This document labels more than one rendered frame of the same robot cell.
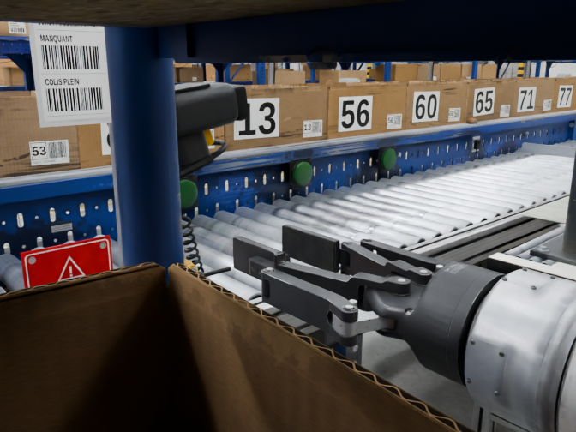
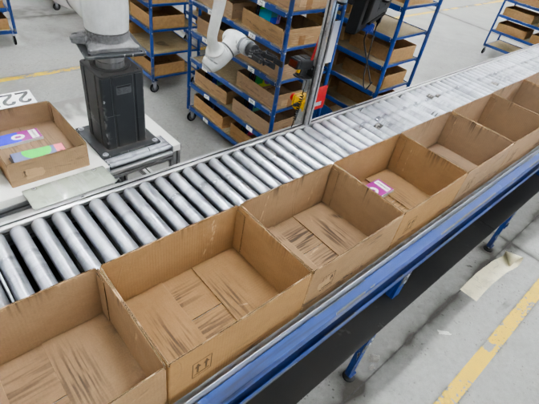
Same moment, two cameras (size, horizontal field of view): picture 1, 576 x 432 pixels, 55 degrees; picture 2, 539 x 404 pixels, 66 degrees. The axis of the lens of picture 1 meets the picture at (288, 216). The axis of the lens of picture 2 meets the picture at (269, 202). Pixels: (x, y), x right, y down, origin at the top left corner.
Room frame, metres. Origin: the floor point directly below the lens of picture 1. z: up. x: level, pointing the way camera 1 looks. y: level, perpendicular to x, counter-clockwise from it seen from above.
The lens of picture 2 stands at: (2.60, -0.15, 1.80)
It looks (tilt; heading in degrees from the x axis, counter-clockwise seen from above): 40 degrees down; 173
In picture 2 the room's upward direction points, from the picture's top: 11 degrees clockwise
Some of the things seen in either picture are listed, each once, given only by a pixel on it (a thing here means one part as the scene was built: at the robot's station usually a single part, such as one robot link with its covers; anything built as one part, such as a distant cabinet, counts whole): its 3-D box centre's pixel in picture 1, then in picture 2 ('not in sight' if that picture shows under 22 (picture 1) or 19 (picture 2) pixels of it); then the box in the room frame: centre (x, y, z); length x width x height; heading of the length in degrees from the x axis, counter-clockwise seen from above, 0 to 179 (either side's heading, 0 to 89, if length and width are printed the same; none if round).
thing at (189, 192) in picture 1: (185, 194); not in sight; (1.30, 0.25, 0.81); 0.07 x 0.01 x 0.07; 131
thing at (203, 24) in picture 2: not in sight; (231, 30); (-0.41, -0.27, 0.79); 0.40 x 0.30 x 0.10; 42
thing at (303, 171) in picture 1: (303, 174); not in sight; (1.56, -0.04, 0.81); 0.07 x 0.01 x 0.07; 131
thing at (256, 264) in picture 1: (262, 275); not in sight; (0.41, 0.02, 0.95); 0.05 x 0.03 x 0.01; 41
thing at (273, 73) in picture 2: not in sight; (276, 56); (-0.05, 0.04, 0.79); 0.40 x 0.30 x 0.10; 42
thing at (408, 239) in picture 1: (339, 225); (234, 198); (1.32, -0.13, 0.72); 0.52 x 0.05 x 0.05; 41
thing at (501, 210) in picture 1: (431, 201); (144, 236); (1.58, -0.42, 0.72); 0.52 x 0.05 x 0.05; 41
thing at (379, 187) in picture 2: not in sight; (372, 191); (1.40, 0.37, 0.89); 0.16 x 0.07 x 0.02; 130
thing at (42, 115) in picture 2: not in sight; (31, 140); (1.20, -0.94, 0.80); 0.38 x 0.28 x 0.10; 41
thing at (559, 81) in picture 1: (543, 94); not in sight; (3.00, -1.36, 0.96); 0.39 x 0.29 x 0.17; 132
